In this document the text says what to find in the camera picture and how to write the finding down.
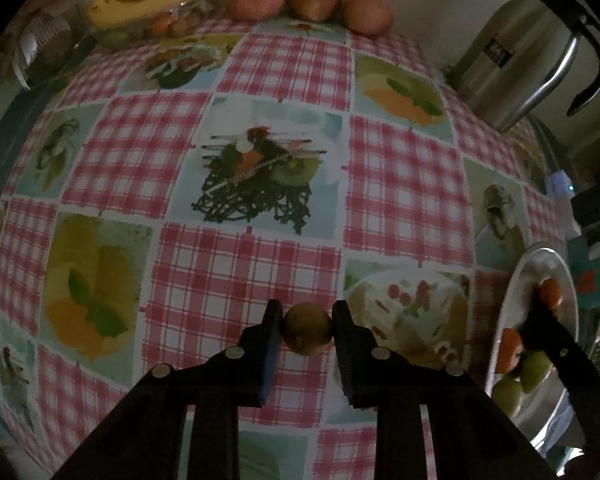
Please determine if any brown kiwi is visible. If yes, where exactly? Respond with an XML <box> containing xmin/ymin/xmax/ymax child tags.
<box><xmin>283</xmin><ymin>303</ymin><xmax>333</xmax><ymax>357</ymax></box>

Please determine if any glass fruit bowl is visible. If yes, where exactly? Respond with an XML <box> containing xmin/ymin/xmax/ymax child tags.
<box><xmin>92</xmin><ymin>0</ymin><xmax>216</xmax><ymax>51</ymax></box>

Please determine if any small brown fruit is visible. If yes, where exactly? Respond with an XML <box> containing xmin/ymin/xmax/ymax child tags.
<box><xmin>172</xmin><ymin>12</ymin><xmax>203</xmax><ymax>36</ymax></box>

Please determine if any green oval fruit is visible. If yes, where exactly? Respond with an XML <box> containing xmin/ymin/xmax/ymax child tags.
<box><xmin>490</xmin><ymin>377</ymin><xmax>524</xmax><ymax>418</ymax></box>
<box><xmin>517</xmin><ymin>350</ymin><xmax>555</xmax><ymax>393</ymax></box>

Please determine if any large orange tangerine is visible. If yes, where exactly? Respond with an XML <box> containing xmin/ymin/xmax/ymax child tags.
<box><xmin>495</xmin><ymin>327</ymin><xmax>524</xmax><ymax>375</ymax></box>

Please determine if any teal box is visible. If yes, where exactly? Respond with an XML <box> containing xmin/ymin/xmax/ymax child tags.
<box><xmin>567</xmin><ymin>235</ymin><xmax>600</xmax><ymax>308</ymax></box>

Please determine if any glass jar with burlap wrap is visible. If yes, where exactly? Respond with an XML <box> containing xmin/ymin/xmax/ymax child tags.
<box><xmin>17</xmin><ymin>12</ymin><xmax>78</xmax><ymax>88</ymax></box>

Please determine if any white device with blue light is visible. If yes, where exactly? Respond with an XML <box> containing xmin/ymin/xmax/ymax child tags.
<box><xmin>545</xmin><ymin>170</ymin><xmax>583</xmax><ymax>238</ymax></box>

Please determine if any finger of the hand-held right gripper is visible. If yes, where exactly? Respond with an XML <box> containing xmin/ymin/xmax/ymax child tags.
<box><xmin>520</xmin><ymin>302</ymin><xmax>600</xmax><ymax>466</ymax></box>

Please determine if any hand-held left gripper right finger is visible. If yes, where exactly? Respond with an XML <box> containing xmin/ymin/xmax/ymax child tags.
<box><xmin>331</xmin><ymin>300</ymin><xmax>561</xmax><ymax>480</ymax></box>

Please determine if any stainless steel thermos jug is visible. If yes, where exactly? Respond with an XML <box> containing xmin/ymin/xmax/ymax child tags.
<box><xmin>447</xmin><ymin>0</ymin><xmax>600</xmax><ymax>133</ymax></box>

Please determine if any small green fruit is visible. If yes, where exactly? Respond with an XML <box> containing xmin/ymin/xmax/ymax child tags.
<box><xmin>100</xmin><ymin>27</ymin><xmax>131</xmax><ymax>48</ymax></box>

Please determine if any silver metal plate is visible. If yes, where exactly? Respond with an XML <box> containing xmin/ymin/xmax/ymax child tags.
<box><xmin>482</xmin><ymin>242</ymin><xmax>581</xmax><ymax>441</ymax></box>

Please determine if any black box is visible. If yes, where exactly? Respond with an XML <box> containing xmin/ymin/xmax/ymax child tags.
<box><xmin>570</xmin><ymin>182</ymin><xmax>600</xmax><ymax>226</ymax></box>

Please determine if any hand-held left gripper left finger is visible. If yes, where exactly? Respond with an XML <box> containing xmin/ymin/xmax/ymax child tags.
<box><xmin>50</xmin><ymin>299</ymin><xmax>285</xmax><ymax>480</ymax></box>

